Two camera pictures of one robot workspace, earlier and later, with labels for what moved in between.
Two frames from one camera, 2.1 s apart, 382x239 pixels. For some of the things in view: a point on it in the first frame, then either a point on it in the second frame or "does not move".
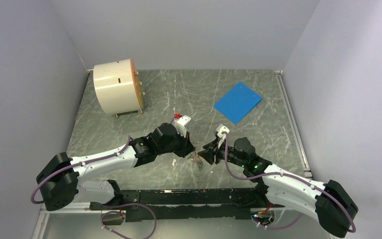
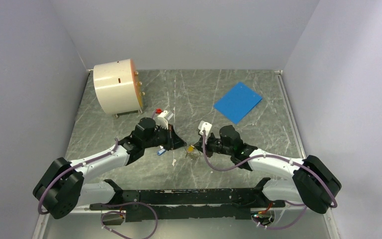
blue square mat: [238, 103] does not move
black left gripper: [186, 147] -> [173, 141]
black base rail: [164, 204] does not move
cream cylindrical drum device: [118, 87] does not move
